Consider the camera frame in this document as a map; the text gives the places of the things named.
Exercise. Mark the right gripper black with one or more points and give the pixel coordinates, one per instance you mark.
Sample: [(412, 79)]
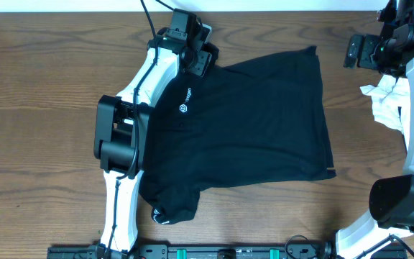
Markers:
[(367, 42)]

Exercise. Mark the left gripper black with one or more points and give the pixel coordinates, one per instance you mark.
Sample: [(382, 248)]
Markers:
[(202, 59)]

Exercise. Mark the black polo shirt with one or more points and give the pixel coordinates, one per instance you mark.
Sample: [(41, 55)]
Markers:
[(258, 121)]

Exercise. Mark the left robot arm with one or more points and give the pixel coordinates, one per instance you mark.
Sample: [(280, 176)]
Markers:
[(121, 129)]

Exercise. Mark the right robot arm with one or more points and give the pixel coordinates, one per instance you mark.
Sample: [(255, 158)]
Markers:
[(390, 216)]

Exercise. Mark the white shirt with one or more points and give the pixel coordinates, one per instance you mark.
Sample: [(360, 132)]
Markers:
[(390, 103)]

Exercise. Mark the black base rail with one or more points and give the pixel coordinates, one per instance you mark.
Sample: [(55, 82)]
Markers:
[(296, 248)]

